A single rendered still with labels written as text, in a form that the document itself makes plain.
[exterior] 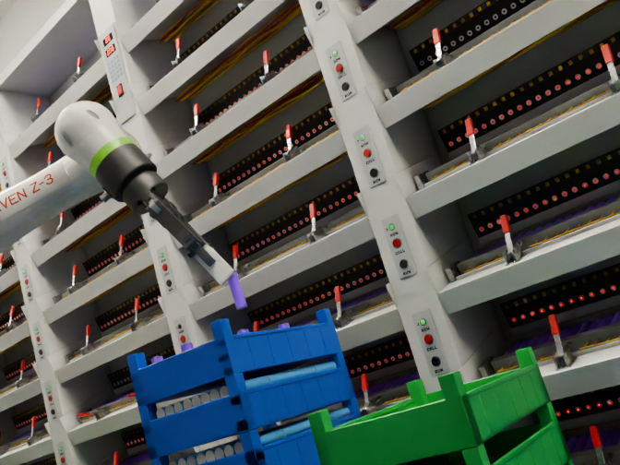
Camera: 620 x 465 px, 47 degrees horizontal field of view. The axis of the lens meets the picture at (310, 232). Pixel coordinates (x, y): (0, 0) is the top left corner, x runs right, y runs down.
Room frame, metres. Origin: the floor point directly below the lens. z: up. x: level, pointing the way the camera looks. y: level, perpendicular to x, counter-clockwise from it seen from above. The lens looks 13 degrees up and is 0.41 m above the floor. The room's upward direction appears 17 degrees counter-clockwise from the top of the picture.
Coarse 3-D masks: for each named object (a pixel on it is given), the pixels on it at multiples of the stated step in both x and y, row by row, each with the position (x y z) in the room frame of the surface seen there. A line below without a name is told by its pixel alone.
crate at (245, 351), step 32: (224, 320) 1.01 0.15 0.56; (320, 320) 1.25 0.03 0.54; (192, 352) 1.04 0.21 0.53; (224, 352) 1.01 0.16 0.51; (256, 352) 1.06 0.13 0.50; (288, 352) 1.13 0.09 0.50; (320, 352) 1.20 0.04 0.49; (160, 384) 1.08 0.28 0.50; (192, 384) 1.05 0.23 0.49; (224, 384) 1.18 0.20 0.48
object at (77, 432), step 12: (132, 384) 2.27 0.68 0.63; (96, 396) 2.32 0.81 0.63; (108, 396) 2.35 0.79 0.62; (84, 408) 2.28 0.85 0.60; (96, 408) 2.31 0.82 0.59; (132, 408) 1.99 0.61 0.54; (60, 420) 2.21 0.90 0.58; (72, 420) 2.24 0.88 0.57; (108, 420) 2.08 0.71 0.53; (120, 420) 2.05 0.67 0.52; (132, 420) 2.02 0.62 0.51; (72, 432) 2.20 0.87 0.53; (84, 432) 2.17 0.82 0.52; (96, 432) 2.14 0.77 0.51; (108, 432) 2.10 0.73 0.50; (72, 444) 2.23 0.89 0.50
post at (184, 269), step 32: (96, 0) 1.82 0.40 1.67; (128, 0) 1.84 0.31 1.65; (128, 64) 1.79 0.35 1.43; (160, 64) 1.88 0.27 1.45; (128, 128) 1.82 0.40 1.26; (160, 128) 1.83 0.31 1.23; (192, 160) 1.90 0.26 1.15; (192, 192) 1.87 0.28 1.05; (160, 224) 1.80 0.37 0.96; (224, 256) 1.92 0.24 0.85; (160, 288) 1.84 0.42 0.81; (192, 320) 1.79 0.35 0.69
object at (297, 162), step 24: (312, 120) 1.65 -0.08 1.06; (336, 120) 1.40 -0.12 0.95; (288, 144) 1.52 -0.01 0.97; (312, 144) 1.54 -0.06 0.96; (336, 144) 1.43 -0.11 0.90; (240, 168) 1.82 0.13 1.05; (264, 168) 1.78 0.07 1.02; (288, 168) 1.51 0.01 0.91; (312, 168) 1.48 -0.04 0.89; (216, 192) 1.69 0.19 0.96; (240, 192) 1.61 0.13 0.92; (264, 192) 1.57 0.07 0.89; (192, 216) 1.82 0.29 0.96; (216, 216) 1.68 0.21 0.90; (240, 216) 1.84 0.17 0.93
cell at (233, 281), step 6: (234, 270) 1.16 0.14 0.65; (234, 276) 1.16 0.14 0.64; (234, 282) 1.16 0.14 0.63; (234, 288) 1.16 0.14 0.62; (240, 288) 1.16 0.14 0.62; (234, 294) 1.16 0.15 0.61; (240, 294) 1.16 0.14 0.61; (234, 300) 1.16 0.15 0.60; (240, 300) 1.16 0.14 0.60; (240, 306) 1.16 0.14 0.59; (246, 306) 1.17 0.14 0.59
